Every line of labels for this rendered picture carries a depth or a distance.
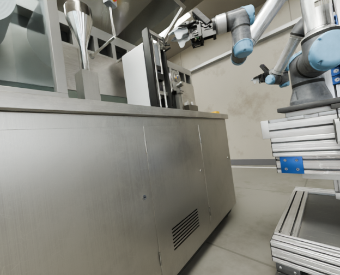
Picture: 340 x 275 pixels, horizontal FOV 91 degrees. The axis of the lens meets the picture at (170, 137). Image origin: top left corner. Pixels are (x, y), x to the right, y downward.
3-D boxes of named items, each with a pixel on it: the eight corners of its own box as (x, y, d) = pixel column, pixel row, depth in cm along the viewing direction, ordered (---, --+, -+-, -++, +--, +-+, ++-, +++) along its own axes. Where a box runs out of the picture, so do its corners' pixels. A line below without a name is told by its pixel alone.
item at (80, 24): (85, 118, 84) (71, 6, 85) (73, 123, 93) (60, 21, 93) (110, 119, 95) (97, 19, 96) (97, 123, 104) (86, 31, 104)
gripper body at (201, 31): (188, 39, 74) (216, 30, 70) (186, 21, 75) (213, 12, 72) (191, 49, 81) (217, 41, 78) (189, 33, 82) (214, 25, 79)
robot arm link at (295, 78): (316, 83, 80) (312, 55, 80) (334, 74, 67) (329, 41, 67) (286, 89, 84) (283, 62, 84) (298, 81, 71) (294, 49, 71)
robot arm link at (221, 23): (224, 7, 70) (224, 22, 78) (213, 11, 72) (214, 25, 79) (226, 24, 69) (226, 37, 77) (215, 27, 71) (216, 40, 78)
